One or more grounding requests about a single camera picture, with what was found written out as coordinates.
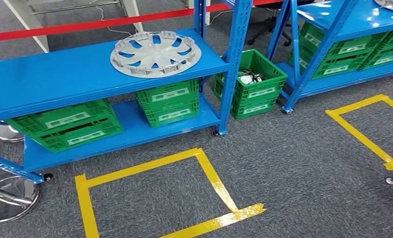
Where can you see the blue metal shelf rack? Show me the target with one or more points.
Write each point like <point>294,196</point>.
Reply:
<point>340,19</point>
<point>68,75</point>

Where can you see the silver wheel hubcap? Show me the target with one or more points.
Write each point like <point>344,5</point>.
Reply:
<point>155,56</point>

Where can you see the white desk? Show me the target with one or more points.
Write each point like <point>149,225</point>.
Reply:
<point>27,23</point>
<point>208,14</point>

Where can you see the yellow floor tape square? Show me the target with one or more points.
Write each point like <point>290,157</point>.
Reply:
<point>84,210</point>
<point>357,135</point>

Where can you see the red barrier tape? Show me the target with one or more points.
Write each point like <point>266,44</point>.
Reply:
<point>84,25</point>

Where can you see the chrome stanchion base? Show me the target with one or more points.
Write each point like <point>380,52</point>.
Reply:
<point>15,203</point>
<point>7,134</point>

